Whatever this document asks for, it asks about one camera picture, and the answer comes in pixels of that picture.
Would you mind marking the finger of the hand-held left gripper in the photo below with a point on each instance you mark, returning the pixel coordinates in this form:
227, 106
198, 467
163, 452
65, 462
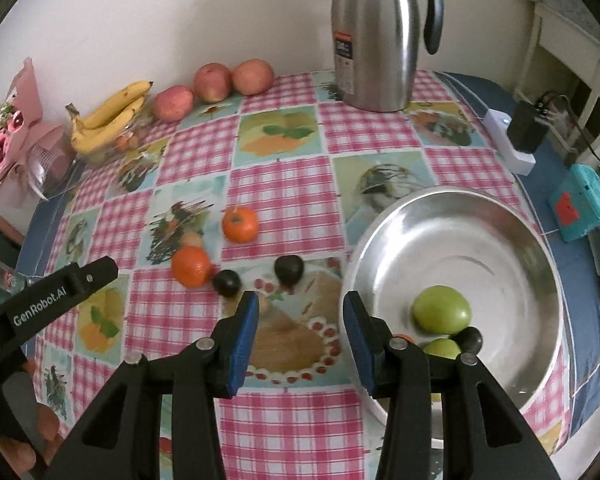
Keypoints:
92, 277

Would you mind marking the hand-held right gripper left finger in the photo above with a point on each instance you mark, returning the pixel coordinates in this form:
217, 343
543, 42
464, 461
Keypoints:
242, 340

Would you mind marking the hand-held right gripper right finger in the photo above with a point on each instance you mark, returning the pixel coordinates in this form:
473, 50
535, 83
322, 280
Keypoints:
360, 340

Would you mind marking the dark plum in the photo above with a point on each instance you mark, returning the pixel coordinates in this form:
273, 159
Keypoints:
288, 270
470, 338
226, 282

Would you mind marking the green jujube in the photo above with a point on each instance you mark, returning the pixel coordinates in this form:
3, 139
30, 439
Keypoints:
441, 308
442, 347

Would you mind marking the orange with stem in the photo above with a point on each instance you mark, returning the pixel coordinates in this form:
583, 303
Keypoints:
240, 225

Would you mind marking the stainless steel bowl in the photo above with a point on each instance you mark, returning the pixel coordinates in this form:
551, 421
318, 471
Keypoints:
480, 240

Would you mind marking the person's left hand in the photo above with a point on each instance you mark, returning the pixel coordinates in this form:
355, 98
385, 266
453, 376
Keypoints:
47, 422

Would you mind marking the clear glass mug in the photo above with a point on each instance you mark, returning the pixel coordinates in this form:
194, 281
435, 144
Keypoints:
2, 280

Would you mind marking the pink flower bouquet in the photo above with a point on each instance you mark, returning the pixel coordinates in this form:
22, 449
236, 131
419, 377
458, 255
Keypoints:
20, 160

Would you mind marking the small tangerine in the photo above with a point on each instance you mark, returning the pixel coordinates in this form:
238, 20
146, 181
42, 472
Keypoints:
122, 142

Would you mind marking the clear fruit container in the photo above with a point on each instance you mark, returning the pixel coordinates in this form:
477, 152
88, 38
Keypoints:
135, 135

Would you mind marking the pink checked tablecloth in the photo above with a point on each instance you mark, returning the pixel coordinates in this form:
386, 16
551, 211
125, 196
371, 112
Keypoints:
290, 195

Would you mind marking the yellow banana bunch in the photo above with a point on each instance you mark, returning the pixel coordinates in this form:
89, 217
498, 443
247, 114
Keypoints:
115, 106

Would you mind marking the red apple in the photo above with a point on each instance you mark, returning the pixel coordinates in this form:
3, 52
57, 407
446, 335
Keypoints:
252, 76
172, 102
212, 82

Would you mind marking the white power strip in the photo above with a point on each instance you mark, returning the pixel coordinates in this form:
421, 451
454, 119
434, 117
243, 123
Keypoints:
497, 125

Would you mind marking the black power adapter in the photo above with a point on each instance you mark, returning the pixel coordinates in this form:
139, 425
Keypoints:
527, 127

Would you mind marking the teal box with red label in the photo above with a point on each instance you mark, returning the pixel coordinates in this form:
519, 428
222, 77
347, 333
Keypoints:
587, 185

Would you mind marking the steel thermos jug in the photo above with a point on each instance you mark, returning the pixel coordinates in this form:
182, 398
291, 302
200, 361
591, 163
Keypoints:
375, 35

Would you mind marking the white wooden furniture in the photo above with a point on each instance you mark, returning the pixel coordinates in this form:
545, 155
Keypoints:
555, 30

